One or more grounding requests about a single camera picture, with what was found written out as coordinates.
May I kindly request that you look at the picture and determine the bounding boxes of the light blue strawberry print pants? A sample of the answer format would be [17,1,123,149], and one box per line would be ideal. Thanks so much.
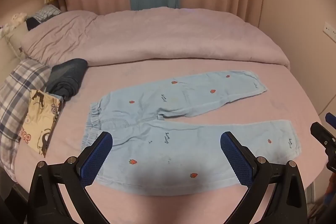
[80,70,301,197]

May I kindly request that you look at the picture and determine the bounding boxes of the pink duvet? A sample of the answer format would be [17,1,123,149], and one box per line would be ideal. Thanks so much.
[20,7,290,69]

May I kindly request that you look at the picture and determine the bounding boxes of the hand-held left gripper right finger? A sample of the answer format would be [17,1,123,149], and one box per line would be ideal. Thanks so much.
[220,131,307,224]

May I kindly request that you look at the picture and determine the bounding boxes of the white plush toy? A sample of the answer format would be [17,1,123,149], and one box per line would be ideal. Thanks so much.
[0,13,28,38]

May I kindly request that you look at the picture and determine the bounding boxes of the navy cushion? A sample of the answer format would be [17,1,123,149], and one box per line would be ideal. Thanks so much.
[26,17,42,30]

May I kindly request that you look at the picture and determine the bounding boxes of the dark blue folded clothes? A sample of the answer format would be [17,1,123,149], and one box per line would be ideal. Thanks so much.
[45,58,88,102]

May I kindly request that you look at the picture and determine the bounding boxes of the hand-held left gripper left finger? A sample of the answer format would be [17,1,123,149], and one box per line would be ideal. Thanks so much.
[28,132,113,224]

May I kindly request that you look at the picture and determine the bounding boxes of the plaid pillow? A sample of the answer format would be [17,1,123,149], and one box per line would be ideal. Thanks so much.
[0,59,53,182]

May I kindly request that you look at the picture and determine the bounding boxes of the checkered cloth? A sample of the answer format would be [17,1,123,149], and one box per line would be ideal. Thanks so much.
[33,5,62,22]

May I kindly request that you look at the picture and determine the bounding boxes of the cream cartoon print pillow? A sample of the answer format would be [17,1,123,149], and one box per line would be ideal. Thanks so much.
[20,89,63,158]

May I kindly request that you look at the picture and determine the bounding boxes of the white wall socket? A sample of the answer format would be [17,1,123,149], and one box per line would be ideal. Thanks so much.
[323,21,336,40]

